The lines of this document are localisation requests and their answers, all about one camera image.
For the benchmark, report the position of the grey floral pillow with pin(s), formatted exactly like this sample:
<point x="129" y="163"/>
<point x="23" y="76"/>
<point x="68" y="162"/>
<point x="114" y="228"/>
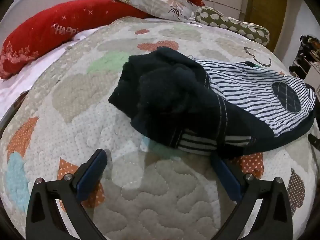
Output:
<point x="160" y="5"/>

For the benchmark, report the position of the dark navy pants striped lining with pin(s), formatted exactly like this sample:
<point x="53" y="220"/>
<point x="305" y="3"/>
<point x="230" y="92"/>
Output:
<point x="175" y="100"/>

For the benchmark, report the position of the cluttered white shelf unit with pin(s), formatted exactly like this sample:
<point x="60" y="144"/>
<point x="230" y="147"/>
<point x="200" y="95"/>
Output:
<point x="308" y="55"/>

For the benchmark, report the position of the heart patterned quilt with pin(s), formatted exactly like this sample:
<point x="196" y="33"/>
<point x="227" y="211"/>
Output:
<point x="75" y="100"/>

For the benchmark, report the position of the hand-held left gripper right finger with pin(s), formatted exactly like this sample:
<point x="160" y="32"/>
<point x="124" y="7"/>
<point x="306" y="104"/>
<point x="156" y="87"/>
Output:
<point x="226" y="176"/>

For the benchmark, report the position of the green white-dotted bolster pillow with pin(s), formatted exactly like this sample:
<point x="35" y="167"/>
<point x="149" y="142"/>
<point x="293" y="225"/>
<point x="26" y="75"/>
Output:
<point x="232" y="26"/>

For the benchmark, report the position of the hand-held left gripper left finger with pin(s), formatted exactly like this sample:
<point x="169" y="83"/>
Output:
<point x="91" y="173"/>

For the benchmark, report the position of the white bedsheet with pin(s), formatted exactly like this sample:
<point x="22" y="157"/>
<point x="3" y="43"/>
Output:
<point x="17" y="85"/>

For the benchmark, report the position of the brown wooden door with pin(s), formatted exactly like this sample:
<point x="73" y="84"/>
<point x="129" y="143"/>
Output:
<point x="267" y="5"/>

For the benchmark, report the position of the long red printed pillow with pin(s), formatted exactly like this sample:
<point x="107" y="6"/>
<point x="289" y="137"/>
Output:
<point x="45" y="30"/>

